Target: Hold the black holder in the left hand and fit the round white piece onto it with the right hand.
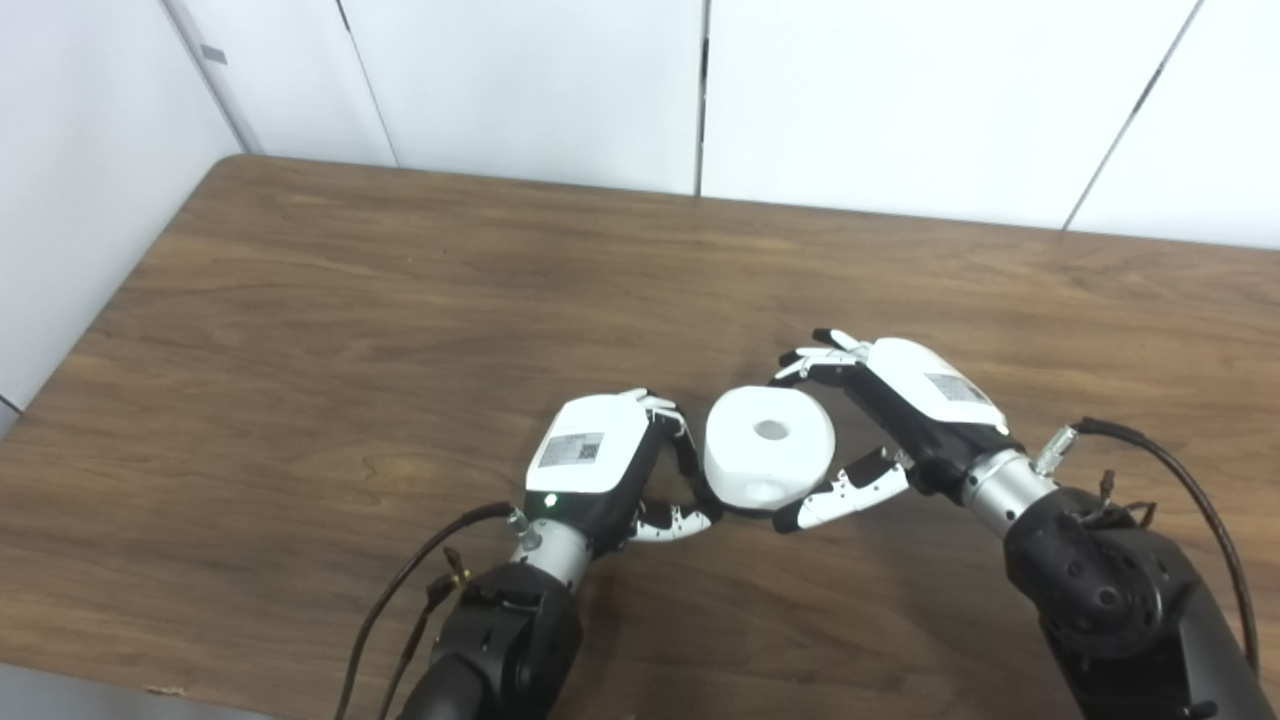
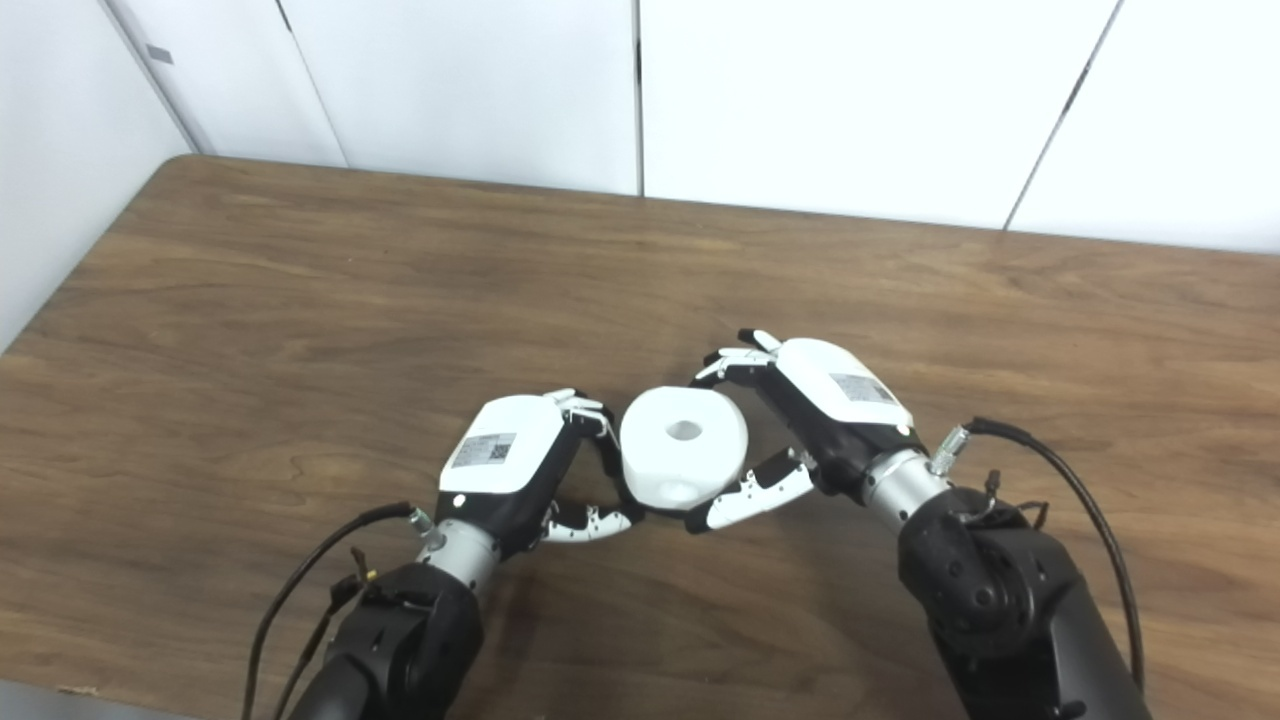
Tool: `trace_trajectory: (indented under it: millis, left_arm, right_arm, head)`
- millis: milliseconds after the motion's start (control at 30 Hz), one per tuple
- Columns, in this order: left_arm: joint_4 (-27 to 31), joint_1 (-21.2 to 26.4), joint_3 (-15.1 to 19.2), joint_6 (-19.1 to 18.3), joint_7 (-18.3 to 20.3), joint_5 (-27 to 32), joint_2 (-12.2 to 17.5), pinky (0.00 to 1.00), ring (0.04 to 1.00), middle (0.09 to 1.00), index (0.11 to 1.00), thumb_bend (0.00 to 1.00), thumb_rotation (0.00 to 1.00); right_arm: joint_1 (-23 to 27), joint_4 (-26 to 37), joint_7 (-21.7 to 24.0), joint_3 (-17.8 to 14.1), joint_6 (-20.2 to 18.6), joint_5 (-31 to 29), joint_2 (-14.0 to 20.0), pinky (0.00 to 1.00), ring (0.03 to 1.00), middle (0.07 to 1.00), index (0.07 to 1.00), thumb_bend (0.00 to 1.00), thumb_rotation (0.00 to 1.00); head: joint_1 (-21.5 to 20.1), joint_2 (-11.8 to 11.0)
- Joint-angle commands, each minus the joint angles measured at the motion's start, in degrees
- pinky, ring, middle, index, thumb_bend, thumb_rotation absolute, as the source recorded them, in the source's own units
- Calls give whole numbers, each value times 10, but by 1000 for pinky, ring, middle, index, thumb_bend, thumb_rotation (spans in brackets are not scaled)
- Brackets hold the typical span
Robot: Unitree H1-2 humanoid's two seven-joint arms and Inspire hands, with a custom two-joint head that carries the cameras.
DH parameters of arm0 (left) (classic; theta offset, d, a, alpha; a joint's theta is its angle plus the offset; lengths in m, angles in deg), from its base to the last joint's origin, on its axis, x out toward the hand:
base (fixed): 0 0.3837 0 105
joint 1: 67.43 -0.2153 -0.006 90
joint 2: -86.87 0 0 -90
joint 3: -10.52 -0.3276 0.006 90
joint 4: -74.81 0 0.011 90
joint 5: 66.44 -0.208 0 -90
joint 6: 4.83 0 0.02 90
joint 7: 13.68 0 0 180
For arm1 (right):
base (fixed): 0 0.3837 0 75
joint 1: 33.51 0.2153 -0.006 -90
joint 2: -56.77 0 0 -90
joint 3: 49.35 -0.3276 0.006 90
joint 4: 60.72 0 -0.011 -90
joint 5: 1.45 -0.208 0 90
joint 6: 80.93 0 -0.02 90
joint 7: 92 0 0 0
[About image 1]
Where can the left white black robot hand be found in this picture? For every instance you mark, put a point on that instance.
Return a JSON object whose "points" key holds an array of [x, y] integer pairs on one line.
{"points": [[590, 450]]}

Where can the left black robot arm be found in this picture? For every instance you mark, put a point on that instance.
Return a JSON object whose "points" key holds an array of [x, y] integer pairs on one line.
{"points": [[500, 640]]}

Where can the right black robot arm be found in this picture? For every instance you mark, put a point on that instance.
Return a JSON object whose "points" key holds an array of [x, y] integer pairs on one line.
{"points": [[1110, 610]]}

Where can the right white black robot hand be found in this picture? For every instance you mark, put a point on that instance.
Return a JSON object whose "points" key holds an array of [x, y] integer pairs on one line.
{"points": [[930, 400]]}

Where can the round white plastic piece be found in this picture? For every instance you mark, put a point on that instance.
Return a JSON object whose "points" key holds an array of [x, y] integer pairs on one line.
{"points": [[760, 465]]}

